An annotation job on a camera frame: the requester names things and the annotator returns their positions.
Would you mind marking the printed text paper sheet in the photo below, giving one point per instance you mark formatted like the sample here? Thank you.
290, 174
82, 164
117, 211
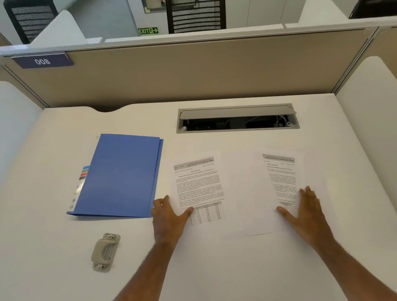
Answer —
284, 175

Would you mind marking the person's right forearm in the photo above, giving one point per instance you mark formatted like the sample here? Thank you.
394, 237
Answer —
354, 270

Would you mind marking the blue document folder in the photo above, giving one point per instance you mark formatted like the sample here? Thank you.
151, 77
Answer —
121, 176

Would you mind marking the printed paper sheet with table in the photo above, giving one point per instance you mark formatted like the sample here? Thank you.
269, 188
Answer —
201, 186

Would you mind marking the white side divider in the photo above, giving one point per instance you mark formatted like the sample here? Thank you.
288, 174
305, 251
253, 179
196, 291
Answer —
61, 29
321, 6
3, 138
384, 132

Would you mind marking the person's right hand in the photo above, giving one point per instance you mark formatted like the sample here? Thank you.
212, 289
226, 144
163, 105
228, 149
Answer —
310, 220

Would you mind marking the person's left thumb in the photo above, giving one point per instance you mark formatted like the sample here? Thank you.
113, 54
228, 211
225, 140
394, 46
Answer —
185, 214

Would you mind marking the person's left forearm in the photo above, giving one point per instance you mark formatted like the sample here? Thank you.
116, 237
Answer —
141, 285

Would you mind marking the person's right thumb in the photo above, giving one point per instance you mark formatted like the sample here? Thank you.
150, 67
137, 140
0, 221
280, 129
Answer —
286, 213

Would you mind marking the wide blue number label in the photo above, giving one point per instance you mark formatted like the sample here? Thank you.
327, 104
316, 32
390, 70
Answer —
42, 61

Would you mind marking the beige desk partition panel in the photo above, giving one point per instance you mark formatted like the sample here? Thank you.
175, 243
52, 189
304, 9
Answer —
191, 73

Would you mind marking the person's left hand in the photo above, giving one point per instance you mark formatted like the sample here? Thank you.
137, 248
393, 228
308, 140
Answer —
166, 222

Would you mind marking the beige hole punch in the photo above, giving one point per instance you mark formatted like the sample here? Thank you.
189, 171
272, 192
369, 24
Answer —
104, 252

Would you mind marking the green exit sign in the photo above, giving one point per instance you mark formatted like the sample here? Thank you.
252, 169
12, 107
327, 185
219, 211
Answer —
148, 30

